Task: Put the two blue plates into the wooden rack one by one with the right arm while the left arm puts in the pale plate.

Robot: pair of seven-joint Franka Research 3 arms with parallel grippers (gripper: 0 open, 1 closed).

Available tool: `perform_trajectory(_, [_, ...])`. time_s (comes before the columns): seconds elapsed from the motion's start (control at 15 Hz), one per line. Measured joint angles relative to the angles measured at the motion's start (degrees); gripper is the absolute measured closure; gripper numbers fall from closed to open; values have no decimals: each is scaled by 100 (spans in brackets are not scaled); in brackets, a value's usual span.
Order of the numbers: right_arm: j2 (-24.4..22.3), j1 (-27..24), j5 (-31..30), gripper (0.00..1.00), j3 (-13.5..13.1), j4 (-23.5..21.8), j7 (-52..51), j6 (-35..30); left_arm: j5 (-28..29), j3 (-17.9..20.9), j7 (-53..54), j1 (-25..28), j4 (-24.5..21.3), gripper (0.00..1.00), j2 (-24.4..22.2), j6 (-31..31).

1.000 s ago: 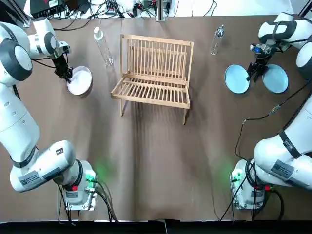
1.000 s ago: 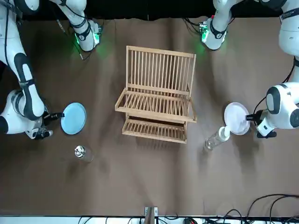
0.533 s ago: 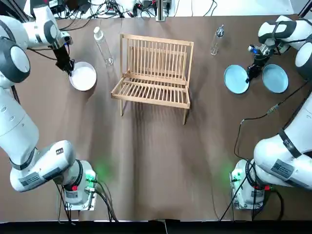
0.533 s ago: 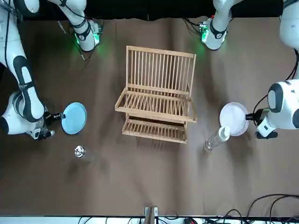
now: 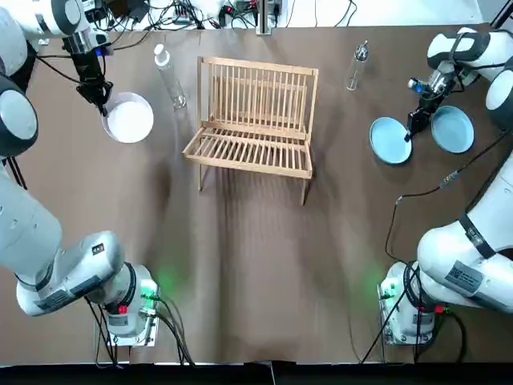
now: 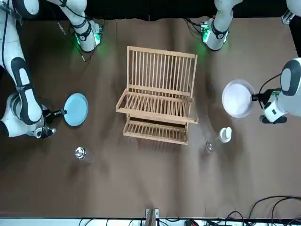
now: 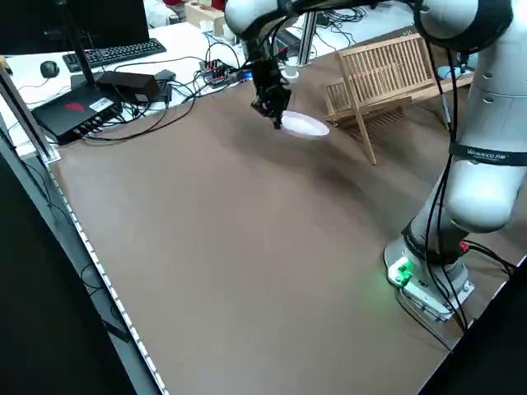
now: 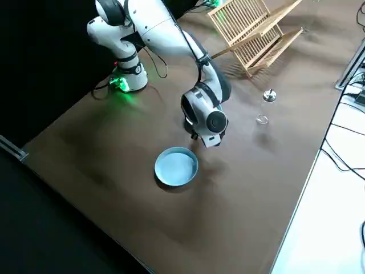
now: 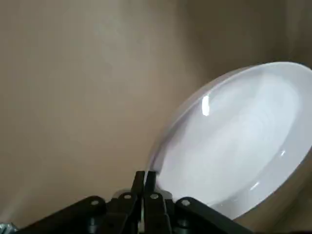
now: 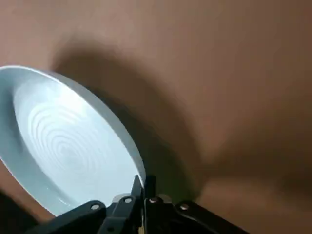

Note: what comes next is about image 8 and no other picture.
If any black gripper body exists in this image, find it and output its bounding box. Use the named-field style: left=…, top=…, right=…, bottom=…
left=182, top=119, right=200, bottom=141

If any blue plate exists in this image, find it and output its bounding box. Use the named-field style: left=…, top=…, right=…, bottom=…
left=154, top=146, right=199, bottom=188

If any wooden dish rack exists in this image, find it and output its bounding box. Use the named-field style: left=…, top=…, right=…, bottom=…
left=207, top=0, right=305, bottom=79

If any clear bottle with silver cap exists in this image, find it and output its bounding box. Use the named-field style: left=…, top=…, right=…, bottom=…
left=255, top=88, right=277, bottom=126

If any black cable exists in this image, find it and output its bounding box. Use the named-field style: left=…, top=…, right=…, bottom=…
left=321, top=121, right=365, bottom=182
left=90, top=77, right=115, bottom=100
left=122, top=0, right=212, bottom=86

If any aluminium post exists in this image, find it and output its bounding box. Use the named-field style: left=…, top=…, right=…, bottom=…
left=335, top=39, right=365, bottom=91

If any aluminium frame bar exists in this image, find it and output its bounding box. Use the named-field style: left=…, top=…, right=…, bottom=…
left=0, top=134, right=30, bottom=163

